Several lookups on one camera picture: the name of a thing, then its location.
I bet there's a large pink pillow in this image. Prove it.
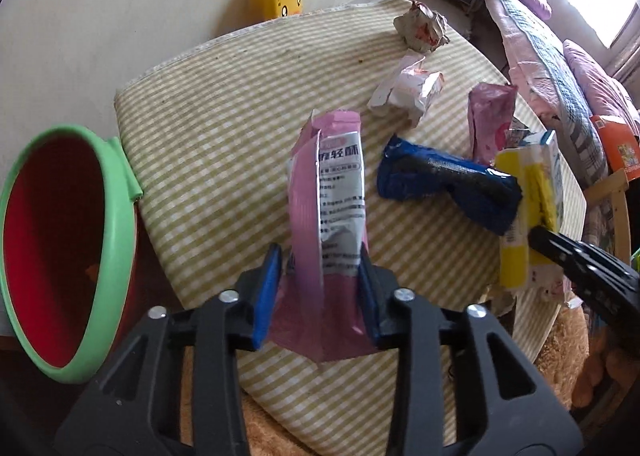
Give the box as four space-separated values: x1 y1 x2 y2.
562 39 640 124

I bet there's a blue snack wrapper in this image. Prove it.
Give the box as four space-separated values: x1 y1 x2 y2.
376 133 524 237

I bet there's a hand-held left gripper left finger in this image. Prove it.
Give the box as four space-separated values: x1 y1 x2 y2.
52 242 283 456

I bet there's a red bin with green rim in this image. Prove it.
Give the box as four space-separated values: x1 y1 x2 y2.
0 123 145 384

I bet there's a pink and silver snack wrapper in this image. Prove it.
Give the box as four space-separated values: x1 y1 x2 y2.
267 109 378 363

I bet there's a white and pink snack wrapper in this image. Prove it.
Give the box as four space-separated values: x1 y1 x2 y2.
367 54 446 128

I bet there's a brown fuzzy blanket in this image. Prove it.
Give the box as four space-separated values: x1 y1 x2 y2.
534 286 628 412

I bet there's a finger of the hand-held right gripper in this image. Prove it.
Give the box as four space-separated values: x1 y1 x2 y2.
527 226 640 337

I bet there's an orange box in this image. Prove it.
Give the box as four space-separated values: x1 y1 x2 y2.
590 114 640 182

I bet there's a bed with pink pillows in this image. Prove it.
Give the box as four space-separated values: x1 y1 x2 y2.
482 0 640 237

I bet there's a shiny pink wrapper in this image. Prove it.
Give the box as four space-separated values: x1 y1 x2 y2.
467 81 520 167

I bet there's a yellow and white carton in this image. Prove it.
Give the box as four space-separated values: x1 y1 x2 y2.
495 117 568 293

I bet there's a wooden frame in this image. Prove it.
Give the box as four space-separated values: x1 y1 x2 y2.
582 171 632 264

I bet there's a crumpled silver red wrapper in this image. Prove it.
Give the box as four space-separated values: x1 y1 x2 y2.
393 0 451 54

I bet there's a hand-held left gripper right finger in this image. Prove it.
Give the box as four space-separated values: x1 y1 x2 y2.
357 249 586 456

